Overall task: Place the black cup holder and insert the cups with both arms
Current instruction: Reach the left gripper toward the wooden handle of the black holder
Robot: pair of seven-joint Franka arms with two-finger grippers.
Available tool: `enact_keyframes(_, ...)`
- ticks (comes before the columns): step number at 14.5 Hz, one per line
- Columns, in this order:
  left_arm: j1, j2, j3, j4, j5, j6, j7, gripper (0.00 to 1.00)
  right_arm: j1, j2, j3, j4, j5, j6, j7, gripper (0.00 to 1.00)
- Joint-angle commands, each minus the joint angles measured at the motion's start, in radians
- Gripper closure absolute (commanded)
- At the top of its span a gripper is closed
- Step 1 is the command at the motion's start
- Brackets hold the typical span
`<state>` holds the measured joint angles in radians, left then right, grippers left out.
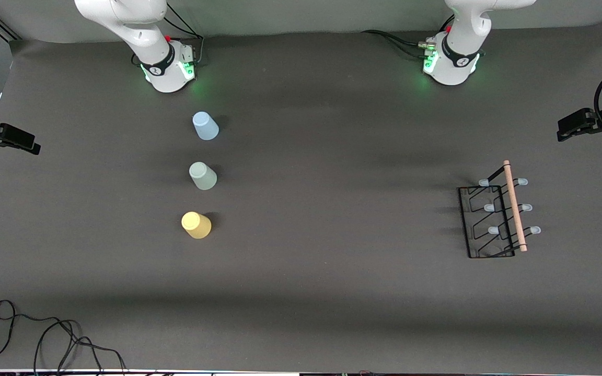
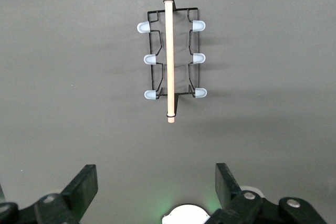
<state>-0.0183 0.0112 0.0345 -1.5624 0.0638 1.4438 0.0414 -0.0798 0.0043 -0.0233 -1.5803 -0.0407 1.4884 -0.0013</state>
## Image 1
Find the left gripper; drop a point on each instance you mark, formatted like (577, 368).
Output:
(597, 121)

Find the pale green plastic cup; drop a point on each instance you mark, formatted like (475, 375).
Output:
(203, 176)

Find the yellow plastic cup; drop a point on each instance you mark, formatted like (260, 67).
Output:
(196, 225)

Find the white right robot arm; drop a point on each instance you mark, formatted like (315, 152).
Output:
(139, 31)

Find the light blue plastic cup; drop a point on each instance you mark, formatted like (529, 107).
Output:
(206, 128)

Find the dark grey table mat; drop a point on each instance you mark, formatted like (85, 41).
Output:
(384, 292)

